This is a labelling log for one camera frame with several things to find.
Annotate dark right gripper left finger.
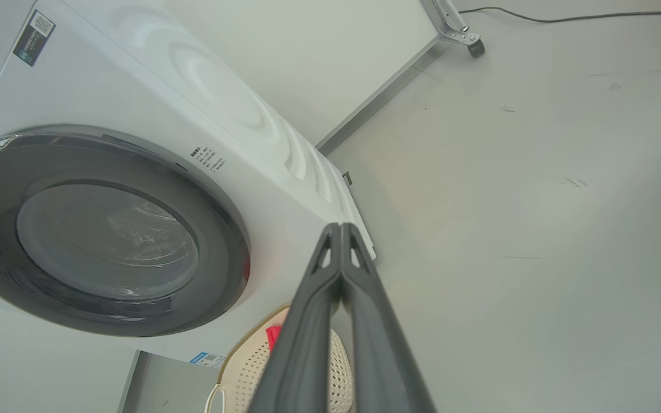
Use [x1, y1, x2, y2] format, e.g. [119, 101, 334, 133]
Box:
[248, 223, 343, 413]

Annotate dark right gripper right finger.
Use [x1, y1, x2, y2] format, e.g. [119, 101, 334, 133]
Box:
[339, 223, 437, 413]

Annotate cream perforated laundry basket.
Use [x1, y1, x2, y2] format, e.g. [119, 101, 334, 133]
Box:
[204, 304, 355, 413]

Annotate white front-load washing machine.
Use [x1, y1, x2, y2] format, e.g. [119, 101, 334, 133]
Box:
[0, 0, 377, 368]

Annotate blue energy label sticker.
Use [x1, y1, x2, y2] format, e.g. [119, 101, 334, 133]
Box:
[189, 352, 227, 369]

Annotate white partition panel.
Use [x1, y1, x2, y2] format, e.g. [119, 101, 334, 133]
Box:
[164, 0, 440, 155]

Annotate metal frame leg with caster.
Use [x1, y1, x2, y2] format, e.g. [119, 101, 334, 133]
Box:
[421, 0, 486, 59]

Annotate black floor cable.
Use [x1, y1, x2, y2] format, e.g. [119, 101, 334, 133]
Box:
[458, 6, 661, 24]

